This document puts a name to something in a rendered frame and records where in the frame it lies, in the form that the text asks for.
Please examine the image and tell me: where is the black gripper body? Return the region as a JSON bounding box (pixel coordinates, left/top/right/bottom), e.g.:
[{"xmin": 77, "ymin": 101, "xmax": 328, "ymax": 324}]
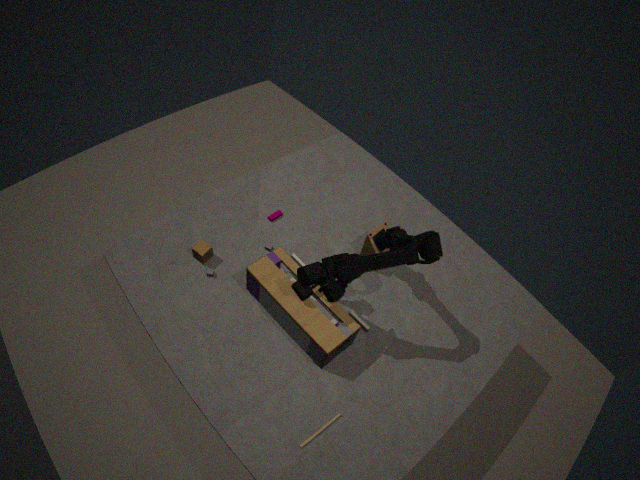
[{"xmin": 291, "ymin": 280, "xmax": 327, "ymax": 301}]

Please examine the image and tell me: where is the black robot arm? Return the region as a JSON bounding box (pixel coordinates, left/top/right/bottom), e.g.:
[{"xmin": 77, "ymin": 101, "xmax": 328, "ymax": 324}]
[{"xmin": 297, "ymin": 226, "xmax": 443, "ymax": 302}]

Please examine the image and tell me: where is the small magenta block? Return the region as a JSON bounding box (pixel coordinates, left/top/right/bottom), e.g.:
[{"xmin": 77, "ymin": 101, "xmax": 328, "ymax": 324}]
[{"xmin": 268, "ymin": 210, "xmax": 283, "ymax": 222}]

